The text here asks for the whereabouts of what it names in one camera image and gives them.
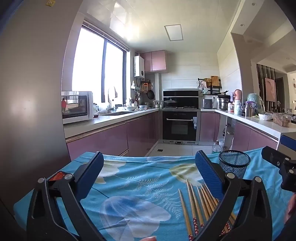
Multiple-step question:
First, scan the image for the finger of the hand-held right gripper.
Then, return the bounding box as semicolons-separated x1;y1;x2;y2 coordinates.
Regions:
261;146;296;193
280;135;296;151

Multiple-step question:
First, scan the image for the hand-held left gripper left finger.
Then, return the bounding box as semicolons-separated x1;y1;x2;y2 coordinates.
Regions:
26;151;104;241

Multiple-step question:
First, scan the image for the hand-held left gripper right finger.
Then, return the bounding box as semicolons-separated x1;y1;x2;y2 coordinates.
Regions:
195;150;273;241

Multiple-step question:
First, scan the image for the black mesh holder cup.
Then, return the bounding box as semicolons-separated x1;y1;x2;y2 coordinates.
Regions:
218;150;251;180

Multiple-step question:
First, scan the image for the bunch of wooden chopsticks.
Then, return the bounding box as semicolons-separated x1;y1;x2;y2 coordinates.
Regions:
178;178;237;241

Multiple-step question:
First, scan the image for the person's right hand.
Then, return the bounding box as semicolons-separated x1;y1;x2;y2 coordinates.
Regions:
285;192;296;223

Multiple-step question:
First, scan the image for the clear plastic food box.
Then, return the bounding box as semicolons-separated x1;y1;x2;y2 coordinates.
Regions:
273;113;292;127

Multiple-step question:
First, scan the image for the plastic oil bottle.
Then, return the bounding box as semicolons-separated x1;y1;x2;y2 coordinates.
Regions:
211;141;223;154

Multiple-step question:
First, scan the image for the red flat device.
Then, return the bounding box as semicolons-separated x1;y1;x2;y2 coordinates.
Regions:
47;171;66;181

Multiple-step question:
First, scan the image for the pink base cabinets long row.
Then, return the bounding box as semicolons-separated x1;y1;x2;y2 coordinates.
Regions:
66;109;162;160

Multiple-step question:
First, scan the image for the pink base cabinets open gap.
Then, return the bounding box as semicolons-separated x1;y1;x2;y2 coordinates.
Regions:
199;111;279;151

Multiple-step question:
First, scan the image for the blue floral tablecloth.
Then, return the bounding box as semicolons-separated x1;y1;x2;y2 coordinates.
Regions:
14;151;294;241

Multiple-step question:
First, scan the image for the light green bag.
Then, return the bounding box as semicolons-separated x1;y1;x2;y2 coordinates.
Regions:
245;93;264;115

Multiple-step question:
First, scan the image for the black built-in oven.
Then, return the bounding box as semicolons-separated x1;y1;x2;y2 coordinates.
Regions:
162;109;201;145

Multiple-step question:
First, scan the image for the white kitchen countertop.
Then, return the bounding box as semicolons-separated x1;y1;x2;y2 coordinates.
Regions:
63;107;296;139

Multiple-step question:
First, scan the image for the white microwave oven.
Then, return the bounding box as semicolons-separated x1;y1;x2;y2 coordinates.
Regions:
61;91;94;125

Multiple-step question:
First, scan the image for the stainless steel pot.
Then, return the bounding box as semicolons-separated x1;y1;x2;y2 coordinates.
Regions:
217;94;231;111

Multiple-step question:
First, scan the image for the kitchen sink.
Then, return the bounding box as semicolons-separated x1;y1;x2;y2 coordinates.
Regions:
103;111;138;116

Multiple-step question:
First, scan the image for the black range hood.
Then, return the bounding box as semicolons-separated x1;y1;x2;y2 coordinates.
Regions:
163;89;200;104

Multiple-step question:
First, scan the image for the kitchen window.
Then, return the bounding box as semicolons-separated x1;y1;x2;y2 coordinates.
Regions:
72;21;129;105

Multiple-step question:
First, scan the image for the white gas water heater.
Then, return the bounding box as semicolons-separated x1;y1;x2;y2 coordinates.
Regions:
133;56;145;77

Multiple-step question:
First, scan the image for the ceiling light panel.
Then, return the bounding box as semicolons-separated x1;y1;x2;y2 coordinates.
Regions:
164;24;184;42

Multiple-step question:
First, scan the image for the pink wall picture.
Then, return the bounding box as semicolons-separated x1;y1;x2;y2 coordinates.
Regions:
265;77;275;102

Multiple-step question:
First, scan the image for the black wall rack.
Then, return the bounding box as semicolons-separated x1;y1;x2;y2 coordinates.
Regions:
198;77;222;95

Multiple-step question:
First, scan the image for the pink wall cabinet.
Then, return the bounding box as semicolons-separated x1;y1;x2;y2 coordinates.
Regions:
141;50;167;73

